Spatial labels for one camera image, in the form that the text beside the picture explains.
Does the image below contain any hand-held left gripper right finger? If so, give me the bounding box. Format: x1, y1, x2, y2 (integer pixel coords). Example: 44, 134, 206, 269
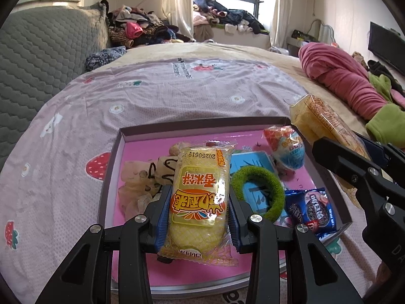
228, 185, 364, 304

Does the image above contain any black television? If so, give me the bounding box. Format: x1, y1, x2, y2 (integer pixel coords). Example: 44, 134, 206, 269
369, 22, 405, 77

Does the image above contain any blue cookie packet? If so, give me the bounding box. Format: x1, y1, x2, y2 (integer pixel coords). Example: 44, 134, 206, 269
282, 188, 337, 239

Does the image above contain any green fleece blanket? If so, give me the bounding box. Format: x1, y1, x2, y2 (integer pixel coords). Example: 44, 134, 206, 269
365, 73, 405, 149

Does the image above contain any white curved metal frame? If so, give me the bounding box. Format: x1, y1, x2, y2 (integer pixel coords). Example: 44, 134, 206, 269
308, 19, 336, 43

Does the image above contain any green fuzzy scrunchie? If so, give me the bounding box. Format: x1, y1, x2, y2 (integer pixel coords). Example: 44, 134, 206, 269
230, 165, 285, 221

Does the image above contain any beige scrunchie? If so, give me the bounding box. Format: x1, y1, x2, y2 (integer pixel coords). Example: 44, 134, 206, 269
118, 155, 178, 219

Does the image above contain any white desk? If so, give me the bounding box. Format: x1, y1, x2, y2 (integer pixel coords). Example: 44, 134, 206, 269
286, 30, 339, 56

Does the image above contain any walnut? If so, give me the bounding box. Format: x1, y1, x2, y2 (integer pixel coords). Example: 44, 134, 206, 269
168, 142, 190, 157

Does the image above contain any pink and blue book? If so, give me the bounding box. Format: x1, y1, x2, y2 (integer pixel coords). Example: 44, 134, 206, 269
118, 131, 317, 287

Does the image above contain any cream curtain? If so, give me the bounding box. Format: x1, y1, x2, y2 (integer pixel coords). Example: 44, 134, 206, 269
270, 0, 295, 49
162, 0, 194, 42

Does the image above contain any black clothing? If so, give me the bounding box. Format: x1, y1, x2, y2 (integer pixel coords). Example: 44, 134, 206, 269
367, 60, 402, 83

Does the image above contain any grey quilted headboard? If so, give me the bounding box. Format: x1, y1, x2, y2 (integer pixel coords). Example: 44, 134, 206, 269
0, 3, 111, 168

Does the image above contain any dark blue floral cloth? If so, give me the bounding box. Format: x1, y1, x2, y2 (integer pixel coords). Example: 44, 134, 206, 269
85, 46, 127, 72

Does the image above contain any clear orange-print cracker packet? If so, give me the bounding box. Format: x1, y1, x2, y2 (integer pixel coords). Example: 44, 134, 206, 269
289, 94, 371, 210

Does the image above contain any dark shallow cardboard box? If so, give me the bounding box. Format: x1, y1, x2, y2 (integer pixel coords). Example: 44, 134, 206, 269
97, 116, 353, 296

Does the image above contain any yellow rice cracker packet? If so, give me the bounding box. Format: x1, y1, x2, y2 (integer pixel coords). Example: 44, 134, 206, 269
157, 140, 239, 267

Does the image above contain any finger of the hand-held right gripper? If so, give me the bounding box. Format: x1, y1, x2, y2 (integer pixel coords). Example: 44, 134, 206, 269
312, 137, 405, 229
354, 133, 405, 187

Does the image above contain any blue egg-shaped toy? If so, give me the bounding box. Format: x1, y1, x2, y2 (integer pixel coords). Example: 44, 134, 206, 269
264, 126, 307, 172

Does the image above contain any pile of mixed clothes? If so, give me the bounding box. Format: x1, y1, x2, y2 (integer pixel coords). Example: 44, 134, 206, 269
106, 5, 197, 49

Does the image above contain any pile of dark clothes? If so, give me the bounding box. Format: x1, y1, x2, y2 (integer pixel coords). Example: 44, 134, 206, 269
193, 0, 269, 35

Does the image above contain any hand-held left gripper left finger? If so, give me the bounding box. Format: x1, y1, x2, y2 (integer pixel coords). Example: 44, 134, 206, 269
35, 184, 174, 304

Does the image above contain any person's right hand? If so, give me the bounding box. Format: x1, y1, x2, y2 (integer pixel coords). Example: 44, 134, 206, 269
376, 263, 394, 292

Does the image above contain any pink quilt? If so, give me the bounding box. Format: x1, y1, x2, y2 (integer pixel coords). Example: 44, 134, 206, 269
298, 42, 405, 121

